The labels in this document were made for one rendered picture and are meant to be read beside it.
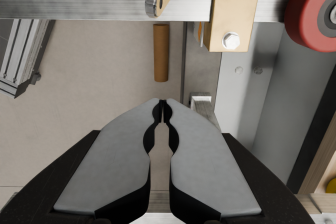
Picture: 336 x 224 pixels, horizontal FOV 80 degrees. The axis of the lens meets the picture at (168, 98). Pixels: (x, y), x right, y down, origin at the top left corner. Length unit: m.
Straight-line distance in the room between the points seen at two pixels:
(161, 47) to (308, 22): 0.87
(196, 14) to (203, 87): 0.24
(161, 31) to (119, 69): 0.35
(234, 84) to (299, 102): 0.16
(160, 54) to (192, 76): 0.64
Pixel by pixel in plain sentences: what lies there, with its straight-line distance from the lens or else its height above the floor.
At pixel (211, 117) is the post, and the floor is 0.80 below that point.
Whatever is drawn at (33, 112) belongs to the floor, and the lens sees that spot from 1.58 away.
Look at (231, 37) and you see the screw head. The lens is 0.25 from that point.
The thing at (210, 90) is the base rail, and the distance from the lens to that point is 0.48.
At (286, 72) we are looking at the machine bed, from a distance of 0.55.
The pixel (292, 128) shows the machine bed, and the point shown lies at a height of 0.76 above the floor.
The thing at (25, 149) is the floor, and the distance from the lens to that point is 1.83.
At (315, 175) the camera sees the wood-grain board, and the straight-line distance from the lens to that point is 0.42.
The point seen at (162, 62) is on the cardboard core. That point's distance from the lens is 1.09.
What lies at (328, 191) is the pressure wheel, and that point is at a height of 0.91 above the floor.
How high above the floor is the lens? 1.12
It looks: 62 degrees down
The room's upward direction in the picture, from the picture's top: 180 degrees counter-clockwise
